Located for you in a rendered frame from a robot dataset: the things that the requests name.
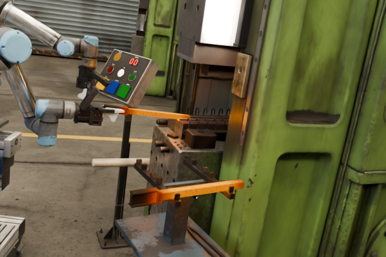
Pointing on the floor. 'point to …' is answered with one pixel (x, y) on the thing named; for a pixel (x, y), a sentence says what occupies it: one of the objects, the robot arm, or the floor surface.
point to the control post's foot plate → (105, 238)
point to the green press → (160, 28)
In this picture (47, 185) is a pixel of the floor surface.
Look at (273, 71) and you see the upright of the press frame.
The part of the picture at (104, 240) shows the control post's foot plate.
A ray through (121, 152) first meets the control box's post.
